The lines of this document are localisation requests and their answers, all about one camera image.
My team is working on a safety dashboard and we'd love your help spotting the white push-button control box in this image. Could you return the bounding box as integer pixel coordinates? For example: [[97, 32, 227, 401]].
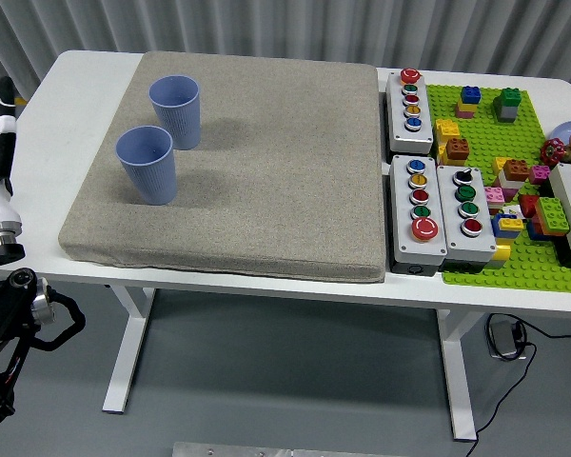
[[547, 162, 571, 258]]

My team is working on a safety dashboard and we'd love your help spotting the white table leg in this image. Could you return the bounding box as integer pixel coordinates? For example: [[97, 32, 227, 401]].
[[102, 285, 156, 414], [435, 308, 478, 442]]

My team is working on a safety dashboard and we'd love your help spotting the green studded baseplate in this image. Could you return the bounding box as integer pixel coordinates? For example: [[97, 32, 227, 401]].
[[425, 83, 571, 295]]

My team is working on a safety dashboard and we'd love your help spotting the blue ribbed plastic cup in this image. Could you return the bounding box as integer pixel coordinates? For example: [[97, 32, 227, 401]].
[[148, 74, 202, 151], [114, 125, 178, 207]]

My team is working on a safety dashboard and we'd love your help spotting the five-button box large red mushroom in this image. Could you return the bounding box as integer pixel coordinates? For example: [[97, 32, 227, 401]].
[[387, 154, 449, 277]]

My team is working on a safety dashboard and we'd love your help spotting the brown toy brick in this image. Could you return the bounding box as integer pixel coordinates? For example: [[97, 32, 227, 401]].
[[444, 137, 471, 162]]

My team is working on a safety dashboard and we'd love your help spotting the four-button box black switch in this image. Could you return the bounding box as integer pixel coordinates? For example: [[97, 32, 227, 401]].
[[436, 164, 499, 275]]

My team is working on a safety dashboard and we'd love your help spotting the lime green toy brick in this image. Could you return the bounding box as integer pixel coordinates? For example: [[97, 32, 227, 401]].
[[535, 196, 571, 234]]

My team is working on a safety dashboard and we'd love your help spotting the orange-brown toy brick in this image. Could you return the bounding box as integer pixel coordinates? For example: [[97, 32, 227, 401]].
[[502, 158, 529, 182]]

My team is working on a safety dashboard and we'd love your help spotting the red toy brick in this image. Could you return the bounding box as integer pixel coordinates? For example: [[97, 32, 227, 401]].
[[518, 194, 541, 218]]

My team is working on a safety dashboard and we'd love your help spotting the grey-brown fabric mat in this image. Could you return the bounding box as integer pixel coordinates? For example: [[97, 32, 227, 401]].
[[57, 50, 387, 285]]

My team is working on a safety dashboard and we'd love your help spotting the grey power adapter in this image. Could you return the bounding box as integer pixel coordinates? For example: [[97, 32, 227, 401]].
[[487, 319, 524, 360]]

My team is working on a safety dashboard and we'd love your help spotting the narrow five-button control box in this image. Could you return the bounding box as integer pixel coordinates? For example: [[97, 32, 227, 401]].
[[384, 68, 435, 156]]

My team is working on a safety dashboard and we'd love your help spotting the red toy fruit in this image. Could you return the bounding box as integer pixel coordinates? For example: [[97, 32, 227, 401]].
[[540, 137, 566, 167]]

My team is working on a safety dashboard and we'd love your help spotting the grey toy brick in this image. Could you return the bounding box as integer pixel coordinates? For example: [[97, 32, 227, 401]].
[[493, 97, 520, 124]]

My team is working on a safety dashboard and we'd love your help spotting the light blue plate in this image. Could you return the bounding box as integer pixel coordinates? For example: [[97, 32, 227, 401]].
[[550, 120, 571, 154]]

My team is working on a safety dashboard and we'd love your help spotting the grey pleated curtain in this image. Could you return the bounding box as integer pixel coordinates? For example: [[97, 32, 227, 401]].
[[0, 0, 571, 109]]

